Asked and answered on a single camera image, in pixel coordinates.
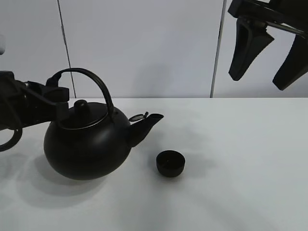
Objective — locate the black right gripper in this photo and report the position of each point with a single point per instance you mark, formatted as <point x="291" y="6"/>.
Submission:
<point x="252" y="36"/>

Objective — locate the black round kettle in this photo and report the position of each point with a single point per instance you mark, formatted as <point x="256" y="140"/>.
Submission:
<point x="96" y="138"/>

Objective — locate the small black teacup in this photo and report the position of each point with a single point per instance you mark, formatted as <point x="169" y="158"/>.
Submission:
<point x="170" y="163"/>

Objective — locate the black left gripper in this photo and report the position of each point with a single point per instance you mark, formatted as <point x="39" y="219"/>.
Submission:
<point x="24" y="104"/>

